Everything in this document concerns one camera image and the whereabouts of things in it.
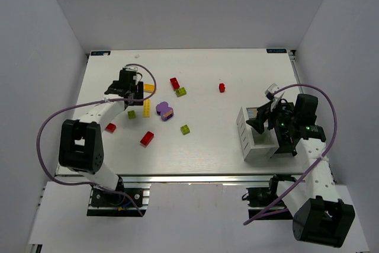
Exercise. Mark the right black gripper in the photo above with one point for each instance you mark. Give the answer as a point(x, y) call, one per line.
point(269, 117)

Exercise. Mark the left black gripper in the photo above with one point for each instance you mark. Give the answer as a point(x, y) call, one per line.
point(137, 93)

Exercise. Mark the green lego brick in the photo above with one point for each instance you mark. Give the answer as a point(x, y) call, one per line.
point(185, 129)
point(180, 92)
point(131, 114)

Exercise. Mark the purple butterfly lego block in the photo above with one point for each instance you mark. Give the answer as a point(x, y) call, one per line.
point(165, 111)

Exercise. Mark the red lego brick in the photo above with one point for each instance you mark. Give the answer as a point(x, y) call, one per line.
point(147, 138)
point(111, 128)
point(175, 84)

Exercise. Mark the green lego brick top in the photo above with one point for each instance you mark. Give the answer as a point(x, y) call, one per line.
point(180, 92)

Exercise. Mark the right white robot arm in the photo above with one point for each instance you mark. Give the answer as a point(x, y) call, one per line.
point(319, 214)

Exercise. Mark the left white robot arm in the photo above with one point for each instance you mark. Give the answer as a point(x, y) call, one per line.
point(81, 146)

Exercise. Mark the yellow lego brick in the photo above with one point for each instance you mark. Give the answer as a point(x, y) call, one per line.
point(149, 88)

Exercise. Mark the long yellow lego plate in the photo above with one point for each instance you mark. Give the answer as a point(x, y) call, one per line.
point(146, 108)

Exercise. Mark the white slotted container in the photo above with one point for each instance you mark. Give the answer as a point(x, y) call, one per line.
point(255, 146)

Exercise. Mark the left blue corner label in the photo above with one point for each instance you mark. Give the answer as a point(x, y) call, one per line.
point(100, 53)

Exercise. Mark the blue corner label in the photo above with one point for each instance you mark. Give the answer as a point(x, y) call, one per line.
point(100, 53)
point(275, 51)

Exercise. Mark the small red lego right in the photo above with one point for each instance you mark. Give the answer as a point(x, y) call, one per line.
point(222, 87)

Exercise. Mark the red lego brick top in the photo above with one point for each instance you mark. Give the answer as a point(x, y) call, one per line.
point(175, 84)

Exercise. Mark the right blue corner label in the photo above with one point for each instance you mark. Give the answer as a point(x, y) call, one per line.
point(275, 51)

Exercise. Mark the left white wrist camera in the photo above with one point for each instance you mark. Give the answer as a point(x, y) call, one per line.
point(131, 73)

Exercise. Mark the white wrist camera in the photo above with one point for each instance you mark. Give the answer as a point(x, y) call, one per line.
point(131, 73)
point(274, 90)

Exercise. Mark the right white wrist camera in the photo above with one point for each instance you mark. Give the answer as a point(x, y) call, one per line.
point(274, 90)

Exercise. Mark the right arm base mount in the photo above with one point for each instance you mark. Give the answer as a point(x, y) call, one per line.
point(260, 197)

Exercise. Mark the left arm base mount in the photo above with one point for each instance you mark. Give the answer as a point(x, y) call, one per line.
point(104, 204)

